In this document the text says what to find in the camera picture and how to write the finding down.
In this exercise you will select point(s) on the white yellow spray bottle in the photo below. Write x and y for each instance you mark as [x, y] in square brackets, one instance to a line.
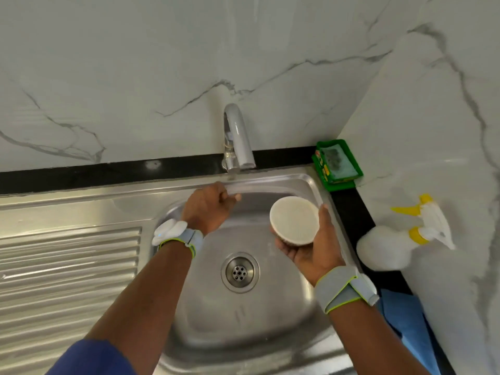
[387, 246]

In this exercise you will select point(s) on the white bowl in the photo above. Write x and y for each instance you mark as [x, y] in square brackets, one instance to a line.
[293, 218]

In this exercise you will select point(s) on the person's right hand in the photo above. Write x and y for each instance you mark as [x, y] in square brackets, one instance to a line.
[316, 254]

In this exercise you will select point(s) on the blue cloth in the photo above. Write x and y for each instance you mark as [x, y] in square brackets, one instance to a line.
[410, 324]

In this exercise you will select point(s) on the person's left forearm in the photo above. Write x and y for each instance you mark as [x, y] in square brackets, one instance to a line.
[144, 308]

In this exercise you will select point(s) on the person's left hand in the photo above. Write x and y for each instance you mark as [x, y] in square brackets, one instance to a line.
[207, 208]

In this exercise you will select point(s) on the green soap tray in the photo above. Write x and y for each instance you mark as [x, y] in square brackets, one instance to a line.
[338, 164]

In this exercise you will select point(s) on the stainless steel sink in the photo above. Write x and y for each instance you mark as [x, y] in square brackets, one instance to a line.
[70, 254]

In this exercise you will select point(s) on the chrome faucet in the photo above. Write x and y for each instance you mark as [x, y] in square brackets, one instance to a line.
[237, 132]

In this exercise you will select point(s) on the person's right forearm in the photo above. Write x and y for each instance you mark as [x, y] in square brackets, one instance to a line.
[375, 343]

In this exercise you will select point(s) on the white left wrist tracker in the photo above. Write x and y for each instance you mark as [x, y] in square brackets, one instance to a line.
[172, 232]

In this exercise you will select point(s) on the metal drain strainer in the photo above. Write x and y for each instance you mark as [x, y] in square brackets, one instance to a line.
[240, 272]

